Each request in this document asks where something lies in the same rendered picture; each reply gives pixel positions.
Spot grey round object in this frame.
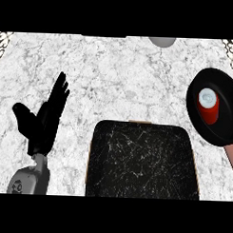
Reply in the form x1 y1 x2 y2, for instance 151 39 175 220
147 36 176 49

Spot red can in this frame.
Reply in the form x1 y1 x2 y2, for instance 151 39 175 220
196 87 222 126

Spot black square tray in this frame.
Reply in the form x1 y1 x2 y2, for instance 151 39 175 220
85 118 204 202

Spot black frying pan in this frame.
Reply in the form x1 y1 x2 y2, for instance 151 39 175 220
183 67 233 178

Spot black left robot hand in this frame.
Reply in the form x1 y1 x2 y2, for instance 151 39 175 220
10 69 71 159

